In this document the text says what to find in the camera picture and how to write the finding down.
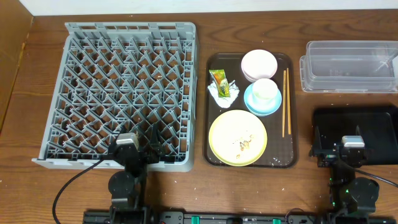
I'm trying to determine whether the right wooden chopstick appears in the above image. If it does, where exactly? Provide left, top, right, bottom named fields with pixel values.
left=286, top=68, right=292, bottom=135

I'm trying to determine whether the white tissue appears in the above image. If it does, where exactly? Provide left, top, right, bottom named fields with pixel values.
left=208, top=80, right=239, bottom=108

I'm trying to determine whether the grey plastic dish rack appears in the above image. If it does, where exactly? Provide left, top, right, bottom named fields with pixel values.
left=35, top=22, right=198, bottom=172

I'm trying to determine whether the black tray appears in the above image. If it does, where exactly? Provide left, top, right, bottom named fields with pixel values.
left=313, top=106, right=397, bottom=166

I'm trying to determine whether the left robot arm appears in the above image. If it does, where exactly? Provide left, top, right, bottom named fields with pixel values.
left=108, top=123, right=165, bottom=224

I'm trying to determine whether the dark brown serving tray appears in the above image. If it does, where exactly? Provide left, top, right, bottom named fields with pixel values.
left=203, top=53, right=298, bottom=169

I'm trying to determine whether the yellow plate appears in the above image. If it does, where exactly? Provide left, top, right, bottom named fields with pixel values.
left=208, top=110, right=268, bottom=167

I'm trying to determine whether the wooden chopstick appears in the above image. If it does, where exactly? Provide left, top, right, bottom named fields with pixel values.
left=282, top=70, right=287, bottom=138
left=286, top=68, right=292, bottom=135

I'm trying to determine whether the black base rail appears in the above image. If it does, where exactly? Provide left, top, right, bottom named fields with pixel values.
left=82, top=210, right=397, bottom=224

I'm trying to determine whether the green snack wrapper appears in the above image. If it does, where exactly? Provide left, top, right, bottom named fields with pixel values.
left=209, top=70, right=230, bottom=97

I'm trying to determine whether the clear plastic bin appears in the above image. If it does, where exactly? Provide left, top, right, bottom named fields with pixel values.
left=300, top=40, right=397, bottom=93

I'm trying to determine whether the light blue saucer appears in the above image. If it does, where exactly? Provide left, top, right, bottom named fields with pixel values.
left=244, top=83, right=282, bottom=116

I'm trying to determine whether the left wooden chopstick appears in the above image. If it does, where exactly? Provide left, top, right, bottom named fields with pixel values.
left=282, top=70, right=287, bottom=138

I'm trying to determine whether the white cup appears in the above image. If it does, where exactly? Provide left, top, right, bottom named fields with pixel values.
left=252, top=78, right=279, bottom=104

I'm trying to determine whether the pink bowl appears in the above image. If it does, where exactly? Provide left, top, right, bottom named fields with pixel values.
left=241, top=49, right=278, bottom=83

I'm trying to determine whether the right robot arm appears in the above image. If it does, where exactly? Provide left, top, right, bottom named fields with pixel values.
left=310, top=127, right=379, bottom=219

